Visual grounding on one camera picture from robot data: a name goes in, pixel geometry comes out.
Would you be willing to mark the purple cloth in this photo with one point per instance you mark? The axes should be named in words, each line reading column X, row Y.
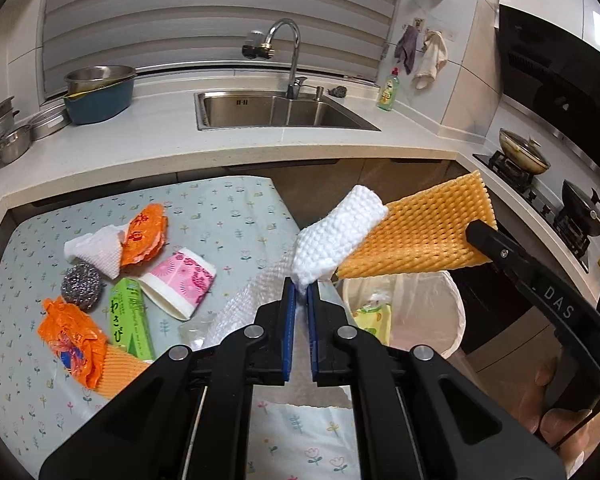
column 407, row 47

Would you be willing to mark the stainless steel sink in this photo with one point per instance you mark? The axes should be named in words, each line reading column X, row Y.
column 280, row 110

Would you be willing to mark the gas stove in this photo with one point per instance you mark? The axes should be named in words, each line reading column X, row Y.
column 545, row 195

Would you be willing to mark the grey window blind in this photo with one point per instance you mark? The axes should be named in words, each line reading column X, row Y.
column 180, row 10

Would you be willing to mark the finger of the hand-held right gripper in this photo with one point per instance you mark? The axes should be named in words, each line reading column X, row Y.
column 497, row 247

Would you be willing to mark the green dish soap bottle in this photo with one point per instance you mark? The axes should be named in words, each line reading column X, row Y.
column 387, row 92

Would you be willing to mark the floral tablecloth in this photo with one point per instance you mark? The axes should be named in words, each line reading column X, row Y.
column 220, row 220

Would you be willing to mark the black wok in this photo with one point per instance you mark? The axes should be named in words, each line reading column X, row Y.
column 582, row 207

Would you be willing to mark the chrome faucet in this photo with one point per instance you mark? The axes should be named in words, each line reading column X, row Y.
column 295, row 60

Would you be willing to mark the orange plastic bag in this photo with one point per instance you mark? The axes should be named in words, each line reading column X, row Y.
column 70, row 340
column 142, row 235

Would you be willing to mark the black range hood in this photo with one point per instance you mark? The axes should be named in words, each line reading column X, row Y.
column 555, row 85

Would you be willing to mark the small steel pot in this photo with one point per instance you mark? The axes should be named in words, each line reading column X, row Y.
column 12, row 145

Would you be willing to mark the steel mixing bowl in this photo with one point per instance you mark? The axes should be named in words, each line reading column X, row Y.
column 97, row 77

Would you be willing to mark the pink paper cup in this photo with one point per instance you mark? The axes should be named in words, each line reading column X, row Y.
column 180, row 280

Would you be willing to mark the orange foam net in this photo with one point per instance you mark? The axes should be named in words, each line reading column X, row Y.
column 420, row 240
column 120, row 372

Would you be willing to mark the beige cloth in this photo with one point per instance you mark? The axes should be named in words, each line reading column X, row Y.
column 430, row 60

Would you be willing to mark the steel wool scrubber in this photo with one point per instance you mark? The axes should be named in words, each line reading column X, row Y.
column 82, row 285

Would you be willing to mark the dark scouring ball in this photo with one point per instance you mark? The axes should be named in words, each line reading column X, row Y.
column 337, row 92

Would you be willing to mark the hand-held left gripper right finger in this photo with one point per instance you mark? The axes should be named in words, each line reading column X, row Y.
column 312, row 332

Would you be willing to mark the green cardboard box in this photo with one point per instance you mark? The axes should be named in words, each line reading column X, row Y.
column 127, row 320

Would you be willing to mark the trash bin with white bag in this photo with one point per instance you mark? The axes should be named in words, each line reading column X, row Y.
column 425, row 310

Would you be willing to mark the clear plastic wrapper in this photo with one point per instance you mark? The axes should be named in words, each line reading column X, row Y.
column 195, row 332

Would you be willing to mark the blue basin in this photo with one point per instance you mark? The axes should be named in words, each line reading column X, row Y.
column 100, row 105

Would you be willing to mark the steel pan with lid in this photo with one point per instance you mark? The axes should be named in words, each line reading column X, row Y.
column 47, row 122

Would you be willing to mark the person's right hand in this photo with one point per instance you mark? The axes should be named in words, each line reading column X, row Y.
column 530, row 400

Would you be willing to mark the brown base cabinet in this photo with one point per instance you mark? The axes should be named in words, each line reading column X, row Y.
column 330, row 180

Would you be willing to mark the white foam net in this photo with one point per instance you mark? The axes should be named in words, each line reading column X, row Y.
column 100, row 252
column 330, row 240

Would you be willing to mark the yellow snack packet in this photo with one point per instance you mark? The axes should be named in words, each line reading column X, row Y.
column 372, row 320

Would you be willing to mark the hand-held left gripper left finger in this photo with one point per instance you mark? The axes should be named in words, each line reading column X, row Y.
column 290, row 332

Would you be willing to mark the wok with glass lid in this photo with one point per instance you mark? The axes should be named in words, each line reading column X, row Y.
column 525, row 152

